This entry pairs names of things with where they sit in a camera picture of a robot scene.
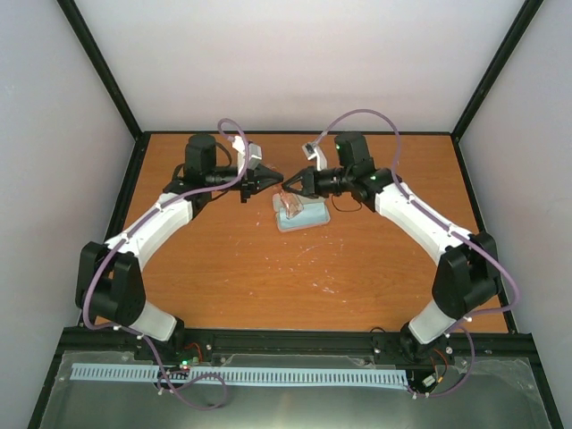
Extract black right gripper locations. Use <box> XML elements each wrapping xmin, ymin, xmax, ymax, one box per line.
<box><xmin>281</xmin><ymin>165</ymin><xmax>352</xmax><ymax>199</ymax></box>

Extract orange transparent sunglasses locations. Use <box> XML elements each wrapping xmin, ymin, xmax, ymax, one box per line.
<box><xmin>280</xmin><ymin>189</ymin><xmax>304</xmax><ymax>219</ymax></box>

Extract pink glasses case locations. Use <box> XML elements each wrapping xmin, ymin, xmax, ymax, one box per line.
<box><xmin>272</xmin><ymin>194</ymin><xmax>331</xmax><ymax>232</ymax></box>

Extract light blue cleaning cloth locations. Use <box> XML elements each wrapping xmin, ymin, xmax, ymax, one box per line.
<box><xmin>277</xmin><ymin>203</ymin><xmax>331</xmax><ymax>231</ymax></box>

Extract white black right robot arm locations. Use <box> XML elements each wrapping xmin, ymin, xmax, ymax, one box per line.
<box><xmin>282</xmin><ymin>131</ymin><xmax>500</xmax><ymax>362</ymax></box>

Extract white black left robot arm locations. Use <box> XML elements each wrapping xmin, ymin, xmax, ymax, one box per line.
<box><xmin>75</xmin><ymin>134</ymin><xmax>283</xmax><ymax>360</ymax></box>

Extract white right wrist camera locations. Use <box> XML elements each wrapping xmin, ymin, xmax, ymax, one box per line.
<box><xmin>302</xmin><ymin>142</ymin><xmax>328</xmax><ymax>171</ymax></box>

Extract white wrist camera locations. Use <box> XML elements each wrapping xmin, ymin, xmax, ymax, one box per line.
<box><xmin>302</xmin><ymin>142</ymin><xmax>328</xmax><ymax>171</ymax></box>
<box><xmin>231</xmin><ymin>136</ymin><xmax>263</xmax><ymax>172</ymax></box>

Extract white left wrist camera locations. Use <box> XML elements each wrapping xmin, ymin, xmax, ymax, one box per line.
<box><xmin>231</xmin><ymin>136</ymin><xmax>263</xmax><ymax>172</ymax></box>

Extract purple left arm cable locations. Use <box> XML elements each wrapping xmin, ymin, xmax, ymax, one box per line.
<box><xmin>82</xmin><ymin>117</ymin><xmax>249</xmax><ymax>410</ymax></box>

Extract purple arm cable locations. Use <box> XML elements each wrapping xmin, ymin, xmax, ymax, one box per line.
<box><xmin>82</xmin><ymin>117</ymin><xmax>249</xmax><ymax>410</ymax></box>
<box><xmin>312</xmin><ymin>107</ymin><xmax>524</xmax><ymax>400</ymax></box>

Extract black aluminium mounting rail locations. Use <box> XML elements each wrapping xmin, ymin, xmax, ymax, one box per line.
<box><xmin>60</xmin><ymin>326</ymin><xmax>535</xmax><ymax>366</ymax></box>

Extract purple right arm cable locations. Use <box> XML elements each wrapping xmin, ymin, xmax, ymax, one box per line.
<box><xmin>312</xmin><ymin>107</ymin><xmax>524</xmax><ymax>400</ymax></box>

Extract light blue slotted cable duct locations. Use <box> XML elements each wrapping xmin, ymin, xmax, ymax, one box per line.
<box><xmin>69</xmin><ymin>363</ymin><xmax>408</xmax><ymax>390</ymax></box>

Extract black enclosure frame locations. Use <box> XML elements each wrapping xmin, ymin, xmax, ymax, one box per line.
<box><xmin>28</xmin><ymin>0</ymin><xmax>543</xmax><ymax>428</ymax></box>

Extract grey metal base plate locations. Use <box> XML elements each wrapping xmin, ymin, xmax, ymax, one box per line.
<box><xmin>40</xmin><ymin>352</ymin><xmax>551</xmax><ymax>428</ymax></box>

